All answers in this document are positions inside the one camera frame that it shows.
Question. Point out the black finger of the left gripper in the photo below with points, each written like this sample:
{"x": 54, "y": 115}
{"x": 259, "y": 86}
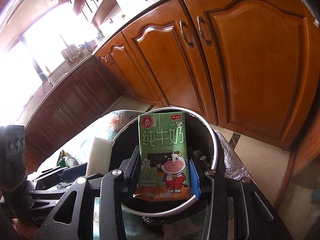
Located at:
{"x": 60, "y": 173}

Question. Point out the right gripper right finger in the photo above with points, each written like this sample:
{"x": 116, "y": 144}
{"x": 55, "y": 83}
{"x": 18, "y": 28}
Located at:
{"x": 254, "y": 216}

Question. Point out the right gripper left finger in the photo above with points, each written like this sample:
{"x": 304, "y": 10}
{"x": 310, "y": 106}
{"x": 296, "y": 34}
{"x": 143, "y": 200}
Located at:
{"x": 72, "y": 217}

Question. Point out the crushed green soda can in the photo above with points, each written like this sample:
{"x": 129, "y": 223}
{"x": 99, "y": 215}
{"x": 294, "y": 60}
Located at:
{"x": 66, "y": 160}

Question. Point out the green milk carton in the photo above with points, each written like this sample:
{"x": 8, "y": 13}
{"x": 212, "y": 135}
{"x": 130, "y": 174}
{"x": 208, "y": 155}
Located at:
{"x": 164, "y": 166}

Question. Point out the wooden kitchen cabinets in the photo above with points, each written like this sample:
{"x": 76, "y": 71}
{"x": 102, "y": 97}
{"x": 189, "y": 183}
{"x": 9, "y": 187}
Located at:
{"x": 258, "y": 77}

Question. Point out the grey kitchen countertop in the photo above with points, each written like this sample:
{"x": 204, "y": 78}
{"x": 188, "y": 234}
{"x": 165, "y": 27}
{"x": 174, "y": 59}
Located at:
{"x": 117, "y": 18}

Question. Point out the teal floral tablecloth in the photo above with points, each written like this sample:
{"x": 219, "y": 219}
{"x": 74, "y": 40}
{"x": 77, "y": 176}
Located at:
{"x": 95, "y": 136}

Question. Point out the knife block with utensils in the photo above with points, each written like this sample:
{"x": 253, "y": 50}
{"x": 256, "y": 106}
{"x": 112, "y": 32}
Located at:
{"x": 72, "y": 54}

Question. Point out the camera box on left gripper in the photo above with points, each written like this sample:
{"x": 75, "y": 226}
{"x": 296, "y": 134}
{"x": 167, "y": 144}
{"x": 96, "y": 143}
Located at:
{"x": 13, "y": 168}

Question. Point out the metal cabinet door handle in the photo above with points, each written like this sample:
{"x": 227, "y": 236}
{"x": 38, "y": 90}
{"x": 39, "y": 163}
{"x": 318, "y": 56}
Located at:
{"x": 184, "y": 34}
{"x": 201, "y": 32}

